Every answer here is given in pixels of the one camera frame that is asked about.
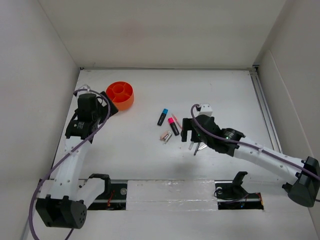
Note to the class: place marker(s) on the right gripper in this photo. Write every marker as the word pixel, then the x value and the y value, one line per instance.
pixel 186 126

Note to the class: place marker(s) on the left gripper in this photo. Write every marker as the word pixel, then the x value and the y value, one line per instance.
pixel 105 110

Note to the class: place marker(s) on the pink thin pen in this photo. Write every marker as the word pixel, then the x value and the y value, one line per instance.
pixel 177 121

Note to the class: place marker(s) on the black pen clear cap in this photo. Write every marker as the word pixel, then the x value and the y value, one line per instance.
pixel 196 149

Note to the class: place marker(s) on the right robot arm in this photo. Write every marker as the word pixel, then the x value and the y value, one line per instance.
pixel 302 176

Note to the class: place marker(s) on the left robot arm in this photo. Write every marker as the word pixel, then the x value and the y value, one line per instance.
pixel 65 205

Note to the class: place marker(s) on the orange round organizer container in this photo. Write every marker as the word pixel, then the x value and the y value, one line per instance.
pixel 121 93

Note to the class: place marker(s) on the pink cap black highlighter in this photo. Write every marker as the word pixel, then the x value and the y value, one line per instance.
pixel 173 126

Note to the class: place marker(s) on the green clear refill pen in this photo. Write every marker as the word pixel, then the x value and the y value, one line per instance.
pixel 191 146

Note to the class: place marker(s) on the blue cap black highlighter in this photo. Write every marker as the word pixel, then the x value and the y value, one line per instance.
pixel 162 117

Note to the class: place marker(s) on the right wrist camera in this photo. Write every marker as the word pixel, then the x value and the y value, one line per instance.
pixel 204 109

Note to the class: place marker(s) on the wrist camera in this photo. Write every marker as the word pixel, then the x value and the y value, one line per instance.
pixel 84 89
pixel 204 109

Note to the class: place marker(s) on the black handled scissors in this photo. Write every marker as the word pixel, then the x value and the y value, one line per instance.
pixel 202 147

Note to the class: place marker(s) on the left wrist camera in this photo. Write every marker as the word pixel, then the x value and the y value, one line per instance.
pixel 84 89

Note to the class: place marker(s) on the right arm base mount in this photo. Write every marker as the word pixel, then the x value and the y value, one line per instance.
pixel 230 195

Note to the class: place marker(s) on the aluminium rail right edge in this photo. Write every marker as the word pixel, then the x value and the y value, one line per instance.
pixel 264 109

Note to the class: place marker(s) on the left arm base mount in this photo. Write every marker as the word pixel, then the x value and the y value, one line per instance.
pixel 116 200

